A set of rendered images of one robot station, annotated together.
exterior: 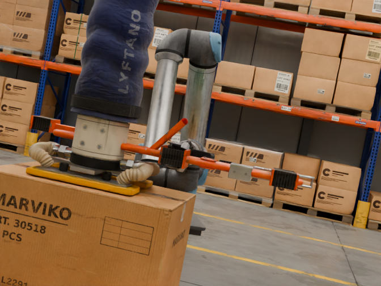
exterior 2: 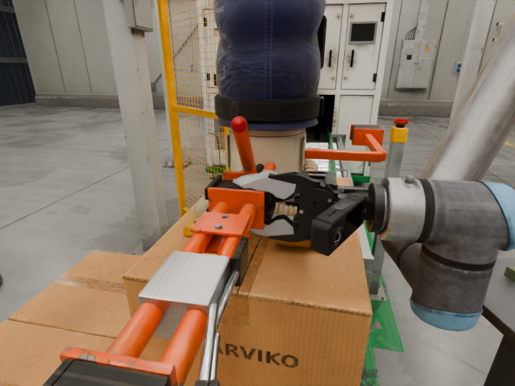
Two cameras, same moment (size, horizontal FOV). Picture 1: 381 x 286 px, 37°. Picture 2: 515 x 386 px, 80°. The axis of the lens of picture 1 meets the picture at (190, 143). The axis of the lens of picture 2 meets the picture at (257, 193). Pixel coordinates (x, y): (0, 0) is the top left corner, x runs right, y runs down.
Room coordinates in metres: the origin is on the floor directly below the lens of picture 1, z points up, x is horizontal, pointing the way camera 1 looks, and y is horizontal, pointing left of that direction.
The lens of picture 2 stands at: (1.83, -0.40, 1.26)
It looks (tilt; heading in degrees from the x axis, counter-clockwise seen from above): 22 degrees down; 92
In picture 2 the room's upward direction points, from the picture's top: straight up
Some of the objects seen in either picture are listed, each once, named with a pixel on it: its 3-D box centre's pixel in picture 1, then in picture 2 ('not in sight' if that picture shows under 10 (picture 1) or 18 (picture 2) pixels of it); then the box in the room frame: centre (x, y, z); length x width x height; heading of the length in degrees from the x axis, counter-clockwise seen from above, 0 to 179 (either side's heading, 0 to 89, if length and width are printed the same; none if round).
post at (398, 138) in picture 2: not in sight; (384, 218); (2.47, 1.14, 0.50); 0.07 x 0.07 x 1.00; 81
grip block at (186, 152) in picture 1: (174, 156); (242, 197); (1.79, 0.04, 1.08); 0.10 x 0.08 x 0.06; 172
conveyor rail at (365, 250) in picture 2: not in sight; (344, 181); (2.39, 1.75, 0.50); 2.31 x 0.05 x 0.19; 81
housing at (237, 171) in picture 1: (240, 172); (190, 293); (1.76, -0.17, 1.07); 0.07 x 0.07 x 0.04; 82
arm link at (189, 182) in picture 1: (182, 181); (444, 279); (2.11, 0.00, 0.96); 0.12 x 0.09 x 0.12; 90
